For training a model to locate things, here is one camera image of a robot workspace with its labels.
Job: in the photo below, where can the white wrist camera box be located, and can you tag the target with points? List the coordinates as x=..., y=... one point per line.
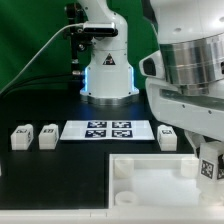
x=152, y=66

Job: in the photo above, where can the white square tabletop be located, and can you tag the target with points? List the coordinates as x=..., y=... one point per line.
x=157, y=181

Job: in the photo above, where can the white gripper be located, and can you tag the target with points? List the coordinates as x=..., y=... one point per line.
x=199, y=116

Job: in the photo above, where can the black fixed camera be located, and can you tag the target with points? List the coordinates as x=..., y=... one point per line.
x=100, y=29

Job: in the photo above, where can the white marker sheet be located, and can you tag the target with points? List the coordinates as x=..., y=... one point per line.
x=107, y=130

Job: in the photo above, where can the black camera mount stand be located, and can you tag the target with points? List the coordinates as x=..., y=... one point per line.
x=78, y=41

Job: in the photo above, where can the white front table rail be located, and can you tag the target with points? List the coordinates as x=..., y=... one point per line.
x=213, y=215

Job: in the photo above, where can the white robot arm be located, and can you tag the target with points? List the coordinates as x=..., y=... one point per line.
x=184, y=78

